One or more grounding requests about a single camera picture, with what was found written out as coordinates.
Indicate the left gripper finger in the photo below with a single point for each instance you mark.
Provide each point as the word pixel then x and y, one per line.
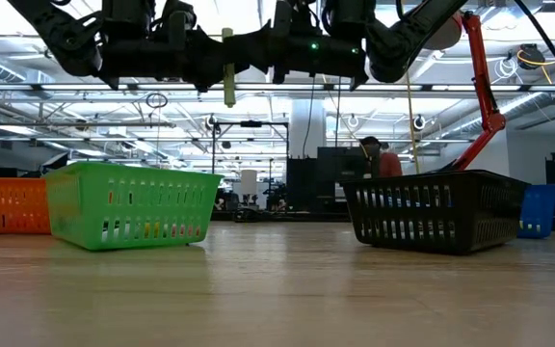
pixel 219 55
pixel 212 84

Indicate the yellow highlighter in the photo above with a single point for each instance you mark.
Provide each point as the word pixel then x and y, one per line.
pixel 229 89

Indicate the yellow-capped white marker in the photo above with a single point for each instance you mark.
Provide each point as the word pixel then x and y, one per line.
pixel 147 230

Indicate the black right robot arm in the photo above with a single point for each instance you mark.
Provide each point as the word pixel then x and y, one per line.
pixel 403 38

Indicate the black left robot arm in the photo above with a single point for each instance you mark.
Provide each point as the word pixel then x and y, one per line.
pixel 60 34

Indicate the white cylinder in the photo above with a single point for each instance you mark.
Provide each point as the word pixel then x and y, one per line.
pixel 248 182

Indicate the black cabinet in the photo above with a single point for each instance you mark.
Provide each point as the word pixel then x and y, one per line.
pixel 301 185

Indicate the person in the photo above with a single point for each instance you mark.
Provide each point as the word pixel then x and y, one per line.
pixel 390 166

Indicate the green plastic basket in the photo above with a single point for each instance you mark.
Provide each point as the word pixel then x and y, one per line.
pixel 138 213

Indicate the red desk lamp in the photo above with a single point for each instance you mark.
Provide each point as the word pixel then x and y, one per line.
pixel 482 72

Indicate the black plastic basket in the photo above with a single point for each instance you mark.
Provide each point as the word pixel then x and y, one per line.
pixel 403 214

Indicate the orange plastic basket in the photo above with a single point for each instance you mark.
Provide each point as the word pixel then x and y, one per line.
pixel 12 231

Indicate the blue plastic basket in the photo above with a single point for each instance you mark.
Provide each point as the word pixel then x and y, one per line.
pixel 540 212

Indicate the black station frame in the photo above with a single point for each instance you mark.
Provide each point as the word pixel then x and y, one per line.
pixel 251 124

